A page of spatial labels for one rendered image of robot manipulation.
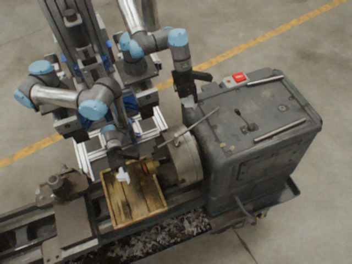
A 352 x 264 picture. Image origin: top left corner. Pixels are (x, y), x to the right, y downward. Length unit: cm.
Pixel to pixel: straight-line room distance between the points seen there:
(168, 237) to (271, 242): 97
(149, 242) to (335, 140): 203
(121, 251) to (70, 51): 123
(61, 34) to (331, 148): 245
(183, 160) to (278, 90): 62
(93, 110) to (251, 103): 77
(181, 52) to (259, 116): 54
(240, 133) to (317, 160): 163
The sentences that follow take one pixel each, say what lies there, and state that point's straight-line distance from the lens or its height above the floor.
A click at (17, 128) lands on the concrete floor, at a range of 349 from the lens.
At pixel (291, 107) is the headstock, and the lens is 154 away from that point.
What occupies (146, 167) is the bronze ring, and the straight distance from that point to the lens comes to 147.
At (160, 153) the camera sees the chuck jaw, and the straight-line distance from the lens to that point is 147.
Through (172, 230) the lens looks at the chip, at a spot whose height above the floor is 59.
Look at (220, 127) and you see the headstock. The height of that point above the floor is 126.
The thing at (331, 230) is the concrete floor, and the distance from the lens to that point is 271.
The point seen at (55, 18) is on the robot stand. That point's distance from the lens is 172.
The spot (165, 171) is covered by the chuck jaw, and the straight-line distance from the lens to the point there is 145.
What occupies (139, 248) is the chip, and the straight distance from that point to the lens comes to 189.
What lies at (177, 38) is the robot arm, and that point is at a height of 170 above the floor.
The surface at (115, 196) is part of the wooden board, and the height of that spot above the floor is 89.
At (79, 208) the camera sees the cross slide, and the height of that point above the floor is 97.
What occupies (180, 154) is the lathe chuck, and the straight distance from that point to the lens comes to 136.
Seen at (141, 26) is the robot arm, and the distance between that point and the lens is 126.
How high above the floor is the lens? 240
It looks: 56 degrees down
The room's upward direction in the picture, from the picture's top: 6 degrees counter-clockwise
